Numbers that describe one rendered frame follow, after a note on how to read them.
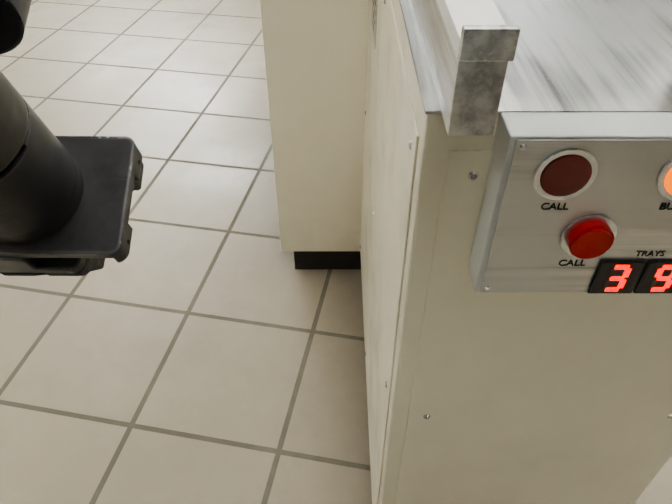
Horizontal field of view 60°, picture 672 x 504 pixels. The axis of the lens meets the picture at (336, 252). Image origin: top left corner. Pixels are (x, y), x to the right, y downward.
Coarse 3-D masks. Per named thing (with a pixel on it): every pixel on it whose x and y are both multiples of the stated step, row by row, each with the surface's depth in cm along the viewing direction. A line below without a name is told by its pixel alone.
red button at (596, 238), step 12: (576, 228) 40; (588, 228) 39; (600, 228) 39; (576, 240) 40; (588, 240) 40; (600, 240) 40; (612, 240) 40; (576, 252) 41; (588, 252) 41; (600, 252) 41
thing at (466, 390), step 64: (384, 0) 66; (512, 0) 53; (576, 0) 53; (640, 0) 53; (384, 64) 68; (512, 64) 43; (576, 64) 43; (640, 64) 43; (384, 128) 68; (384, 192) 68; (448, 192) 42; (384, 256) 68; (448, 256) 46; (384, 320) 68; (448, 320) 52; (512, 320) 52; (576, 320) 52; (640, 320) 52; (384, 384) 68; (448, 384) 58; (512, 384) 58; (576, 384) 58; (640, 384) 58; (384, 448) 70; (448, 448) 66; (512, 448) 66; (576, 448) 66; (640, 448) 67
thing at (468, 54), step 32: (416, 0) 49; (448, 0) 36; (480, 0) 36; (448, 32) 35; (480, 32) 31; (512, 32) 31; (448, 64) 35; (480, 64) 32; (448, 96) 35; (480, 96) 34; (448, 128) 35; (480, 128) 35
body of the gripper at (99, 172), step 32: (32, 128) 24; (32, 160) 24; (64, 160) 27; (96, 160) 30; (128, 160) 30; (0, 192) 24; (32, 192) 25; (64, 192) 27; (96, 192) 29; (128, 192) 29; (0, 224) 26; (32, 224) 27; (64, 224) 28; (96, 224) 28; (128, 224) 29; (0, 256) 28; (32, 256) 28; (64, 256) 28; (96, 256) 28
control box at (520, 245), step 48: (528, 144) 36; (576, 144) 36; (624, 144) 36; (528, 192) 38; (576, 192) 38; (624, 192) 38; (480, 240) 43; (528, 240) 41; (624, 240) 41; (480, 288) 45; (528, 288) 44; (576, 288) 44; (624, 288) 44
